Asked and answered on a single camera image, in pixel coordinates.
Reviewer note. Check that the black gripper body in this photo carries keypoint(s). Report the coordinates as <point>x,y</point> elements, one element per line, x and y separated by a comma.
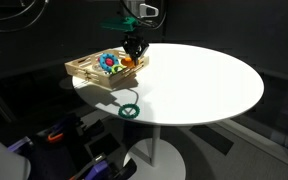
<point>133,41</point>

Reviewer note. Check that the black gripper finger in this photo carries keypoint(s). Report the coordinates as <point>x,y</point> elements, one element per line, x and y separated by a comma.
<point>140,52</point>
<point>129,50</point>

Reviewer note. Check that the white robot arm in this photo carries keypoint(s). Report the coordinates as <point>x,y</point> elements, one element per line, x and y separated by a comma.
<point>139,15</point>

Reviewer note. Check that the wooden tray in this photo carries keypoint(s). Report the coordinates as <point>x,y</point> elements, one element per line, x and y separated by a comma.
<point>108,68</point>

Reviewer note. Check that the purple and black clamp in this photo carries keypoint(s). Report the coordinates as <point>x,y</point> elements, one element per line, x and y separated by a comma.
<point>99,169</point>

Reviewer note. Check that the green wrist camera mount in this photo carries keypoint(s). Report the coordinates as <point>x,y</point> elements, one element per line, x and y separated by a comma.
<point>124,24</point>

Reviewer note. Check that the black clamp with orange handle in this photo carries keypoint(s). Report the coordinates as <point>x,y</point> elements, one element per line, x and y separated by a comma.
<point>69,128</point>

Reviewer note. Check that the white round table pedestal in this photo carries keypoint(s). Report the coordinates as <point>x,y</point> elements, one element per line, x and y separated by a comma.
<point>156,159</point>

